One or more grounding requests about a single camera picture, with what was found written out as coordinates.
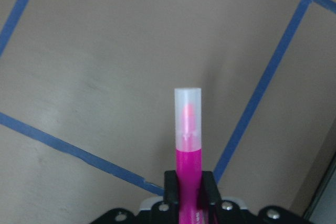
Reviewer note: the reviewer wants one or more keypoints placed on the pink highlighter pen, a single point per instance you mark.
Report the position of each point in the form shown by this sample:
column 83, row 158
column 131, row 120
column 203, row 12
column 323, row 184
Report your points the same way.
column 188, row 145

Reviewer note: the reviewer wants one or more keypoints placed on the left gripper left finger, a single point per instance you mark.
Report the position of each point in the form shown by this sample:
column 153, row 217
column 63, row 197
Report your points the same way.
column 171, row 187

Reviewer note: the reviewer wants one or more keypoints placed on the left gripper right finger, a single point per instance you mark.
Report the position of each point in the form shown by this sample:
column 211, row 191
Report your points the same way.
column 208, row 194

